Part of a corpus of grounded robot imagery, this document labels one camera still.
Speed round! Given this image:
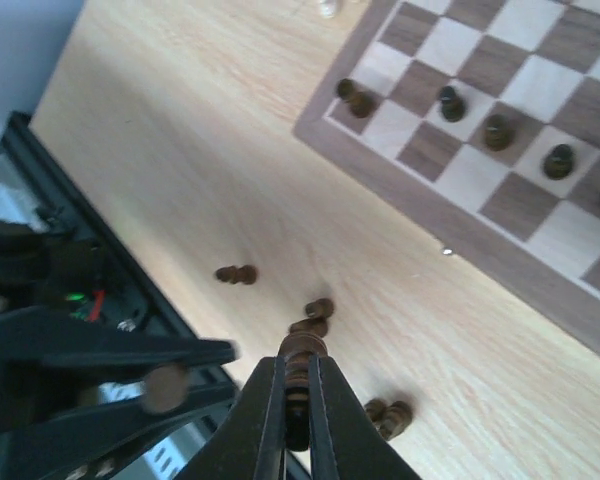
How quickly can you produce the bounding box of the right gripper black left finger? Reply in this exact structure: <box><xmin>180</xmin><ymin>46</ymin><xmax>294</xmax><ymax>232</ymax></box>
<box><xmin>179</xmin><ymin>357</ymin><xmax>286</xmax><ymax>480</ymax></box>

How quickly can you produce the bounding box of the wooden chess board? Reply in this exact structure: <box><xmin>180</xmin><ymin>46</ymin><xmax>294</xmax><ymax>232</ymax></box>
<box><xmin>294</xmin><ymin>1</ymin><xmax>600</xmax><ymax>355</ymax></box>

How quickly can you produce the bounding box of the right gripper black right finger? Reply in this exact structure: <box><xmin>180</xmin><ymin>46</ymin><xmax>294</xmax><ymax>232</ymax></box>
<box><xmin>308</xmin><ymin>356</ymin><xmax>419</xmax><ymax>480</ymax></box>

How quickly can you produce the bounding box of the light chess piece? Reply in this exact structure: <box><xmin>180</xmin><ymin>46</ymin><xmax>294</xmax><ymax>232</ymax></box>
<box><xmin>316</xmin><ymin>0</ymin><xmax>343</xmax><ymax>19</ymax></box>

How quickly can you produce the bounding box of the black aluminium frame rail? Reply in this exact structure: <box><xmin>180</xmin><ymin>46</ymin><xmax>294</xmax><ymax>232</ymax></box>
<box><xmin>0</xmin><ymin>112</ymin><xmax>230</xmax><ymax>385</ymax></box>

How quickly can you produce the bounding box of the grey slotted cable duct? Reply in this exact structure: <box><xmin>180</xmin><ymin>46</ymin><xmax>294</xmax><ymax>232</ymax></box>
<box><xmin>143</xmin><ymin>438</ymin><xmax>189</xmax><ymax>480</ymax></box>

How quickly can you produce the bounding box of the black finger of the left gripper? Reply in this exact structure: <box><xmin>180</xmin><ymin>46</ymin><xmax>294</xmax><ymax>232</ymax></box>
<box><xmin>0</xmin><ymin>382</ymin><xmax>236</xmax><ymax>479</ymax></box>
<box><xmin>0</xmin><ymin>307</ymin><xmax>236</xmax><ymax>384</ymax></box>

